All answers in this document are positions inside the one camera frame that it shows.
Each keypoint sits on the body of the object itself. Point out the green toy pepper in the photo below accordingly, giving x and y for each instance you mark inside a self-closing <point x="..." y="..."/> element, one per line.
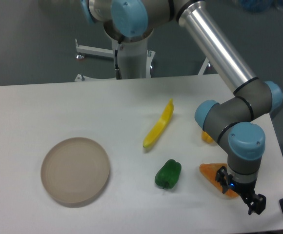
<point x="168" y="176"/>

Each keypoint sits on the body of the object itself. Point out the yellow toy pepper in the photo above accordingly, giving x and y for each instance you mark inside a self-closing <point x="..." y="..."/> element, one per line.
<point x="206" y="137"/>

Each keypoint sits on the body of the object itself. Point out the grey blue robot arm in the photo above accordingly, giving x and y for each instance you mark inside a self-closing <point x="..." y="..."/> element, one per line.
<point x="230" y="124"/>

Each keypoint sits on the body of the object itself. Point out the yellow toy banana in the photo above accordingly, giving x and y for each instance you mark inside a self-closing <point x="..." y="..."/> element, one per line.
<point x="160" y="126"/>

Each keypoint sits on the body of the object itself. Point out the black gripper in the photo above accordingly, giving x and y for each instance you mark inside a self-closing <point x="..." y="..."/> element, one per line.
<point x="244" y="185"/>

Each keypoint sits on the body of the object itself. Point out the orange toy bread triangle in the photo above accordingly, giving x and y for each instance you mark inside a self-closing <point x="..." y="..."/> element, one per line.
<point x="209" y="172"/>

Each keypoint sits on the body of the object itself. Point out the blue bag in background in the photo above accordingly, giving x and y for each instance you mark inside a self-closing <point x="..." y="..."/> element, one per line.
<point x="259" y="6"/>

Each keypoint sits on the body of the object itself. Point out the beige round plate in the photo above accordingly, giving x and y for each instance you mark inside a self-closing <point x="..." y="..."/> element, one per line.
<point x="75" y="171"/>

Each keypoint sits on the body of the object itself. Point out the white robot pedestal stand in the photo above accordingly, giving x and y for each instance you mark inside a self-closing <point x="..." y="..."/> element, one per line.
<point x="130" y="55"/>

